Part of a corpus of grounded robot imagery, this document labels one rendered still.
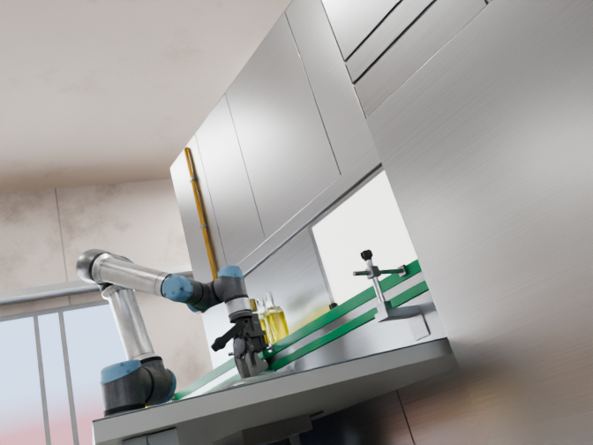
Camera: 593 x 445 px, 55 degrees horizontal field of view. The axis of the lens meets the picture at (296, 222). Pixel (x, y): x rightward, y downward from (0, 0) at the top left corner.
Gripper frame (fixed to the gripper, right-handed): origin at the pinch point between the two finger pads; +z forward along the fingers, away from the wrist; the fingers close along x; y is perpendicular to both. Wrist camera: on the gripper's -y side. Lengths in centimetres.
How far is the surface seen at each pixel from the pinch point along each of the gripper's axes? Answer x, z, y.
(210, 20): 103, -258, 97
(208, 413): -56, 12, -43
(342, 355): -23.3, 1.0, 16.5
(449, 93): -94, -31, 0
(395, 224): -41, -30, 35
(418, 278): -56, -8, 19
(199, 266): 81, -70, 37
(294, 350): 0.5, -7.3, 18.4
